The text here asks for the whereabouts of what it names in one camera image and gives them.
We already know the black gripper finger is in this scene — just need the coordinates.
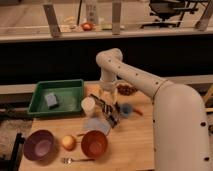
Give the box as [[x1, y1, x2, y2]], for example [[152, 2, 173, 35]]
[[106, 106, 119, 128]]

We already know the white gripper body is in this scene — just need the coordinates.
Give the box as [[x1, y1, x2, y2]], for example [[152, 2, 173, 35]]
[[99, 80, 117, 114]]

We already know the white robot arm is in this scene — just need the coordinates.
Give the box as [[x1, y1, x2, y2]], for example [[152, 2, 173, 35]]
[[96, 48, 213, 171]]

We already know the metal cup lying down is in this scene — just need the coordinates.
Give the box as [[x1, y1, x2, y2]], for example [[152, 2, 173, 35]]
[[90, 94, 113, 118]]

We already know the white plastic cup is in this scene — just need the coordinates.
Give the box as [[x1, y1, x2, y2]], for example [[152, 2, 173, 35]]
[[81, 97, 95, 117]]

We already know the wooden board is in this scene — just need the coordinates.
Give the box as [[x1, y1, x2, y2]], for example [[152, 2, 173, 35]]
[[19, 92, 154, 171]]

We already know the red brown food item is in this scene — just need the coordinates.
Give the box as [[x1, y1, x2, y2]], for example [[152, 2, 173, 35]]
[[117, 84, 137, 96]]

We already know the grey blue cloth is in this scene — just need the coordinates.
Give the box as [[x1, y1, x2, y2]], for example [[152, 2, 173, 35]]
[[83, 117, 111, 135]]

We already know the orange bowl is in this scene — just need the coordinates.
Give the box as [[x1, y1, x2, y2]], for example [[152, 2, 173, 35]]
[[81, 130, 108, 159]]

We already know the green plastic tray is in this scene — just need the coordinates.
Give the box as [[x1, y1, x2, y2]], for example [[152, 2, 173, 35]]
[[28, 79, 84, 118]]

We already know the yellow apple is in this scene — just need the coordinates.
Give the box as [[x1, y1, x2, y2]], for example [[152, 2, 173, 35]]
[[62, 135, 76, 151]]

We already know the blue sponge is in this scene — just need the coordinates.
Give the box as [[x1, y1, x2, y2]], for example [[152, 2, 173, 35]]
[[44, 93, 58, 108]]

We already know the orange fruit on shelf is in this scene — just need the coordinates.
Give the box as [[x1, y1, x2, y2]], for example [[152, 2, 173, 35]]
[[81, 22, 94, 31]]

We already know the metal fork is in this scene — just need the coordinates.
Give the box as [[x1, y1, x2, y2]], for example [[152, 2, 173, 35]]
[[61, 158, 95, 164]]

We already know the purple bowl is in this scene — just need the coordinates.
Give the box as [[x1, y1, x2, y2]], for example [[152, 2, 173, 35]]
[[23, 130, 54, 161]]

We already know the black office chair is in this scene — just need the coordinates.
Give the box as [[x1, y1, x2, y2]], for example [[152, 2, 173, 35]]
[[142, 0, 198, 28]]

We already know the blue brush orange handle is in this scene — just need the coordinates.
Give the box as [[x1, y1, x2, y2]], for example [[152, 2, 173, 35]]
[[119, 103, 143, 118]]

